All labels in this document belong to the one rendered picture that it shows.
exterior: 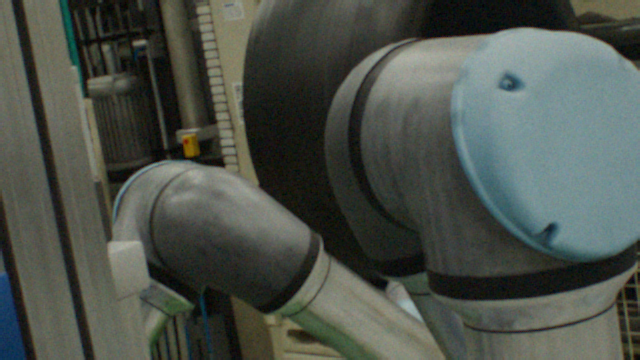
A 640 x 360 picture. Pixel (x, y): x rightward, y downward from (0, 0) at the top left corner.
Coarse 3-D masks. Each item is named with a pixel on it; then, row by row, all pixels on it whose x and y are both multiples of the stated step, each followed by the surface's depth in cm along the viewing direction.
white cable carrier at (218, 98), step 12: (204, 12) 232; (204, 24) 233; (204, 36) 233; (204, 48) 234; (216, 48) 233; (216, 60) 232; (216, 72) 233; (216, 84) 234; (216, 96) 234; (216, 108) 235; (228, 108) 233; (228, 120) 234; (228, 132) 234; (228, 144) 235; (228, 156) 236; (228, 168) 237
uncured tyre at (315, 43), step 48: (288, 0) 195; (336, 0) 187; (384, 0) 185; (432, 0) 188; (480, 0) 229; (528, 0) 223; (288, 48) 191; (336, 48) 184; (288, 96) 190; (288, 144) 192; (288, 192) 196; (336, 240) 197
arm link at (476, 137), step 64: (384, 64) 75; (448, 64) 69; (512, 64) 65; (576, 64) 65; (384, 128) 72; (448, 128) 66; (512, 128) 63; (576, 128) 65; (384, 192) 73; (448, 192) 67; (512, 192) 63; (576, 192) 65; (448, 256) 69; (512, 256) 66; (576, 256) 65; (512, 320) 68; (576, 320) 69
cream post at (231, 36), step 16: (224, 0) 226; (240, 0) 223; (256, 0) 221; (224, 16) 227; (224, 32) 228; (240, 32) 225; (224, 48) 229; (240, 48) 226; (224, 64) 229; (240, 64) 227; (224, 80) 230; (240, 80) 228; (240, 128) 230; (240, 144) 231; (240, 160) 232; (272, 336) 237
